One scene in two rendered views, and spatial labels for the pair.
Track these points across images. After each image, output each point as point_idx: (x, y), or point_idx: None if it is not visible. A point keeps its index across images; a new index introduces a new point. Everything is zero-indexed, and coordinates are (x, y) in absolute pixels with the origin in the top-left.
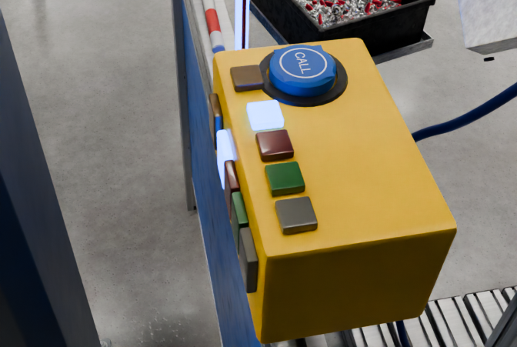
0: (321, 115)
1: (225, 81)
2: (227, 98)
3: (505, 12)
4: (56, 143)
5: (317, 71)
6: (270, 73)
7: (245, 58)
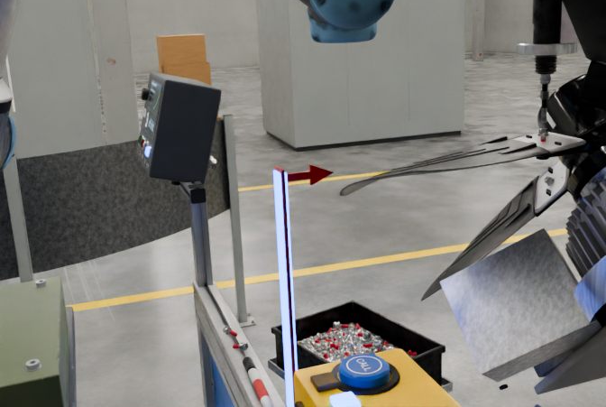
0: (386, 398)
1: (307, 387)
2: (313, 398)
3: (503, 338)
4: None
5: (376, 368)
6: (341, 375)
7: (318, 371)
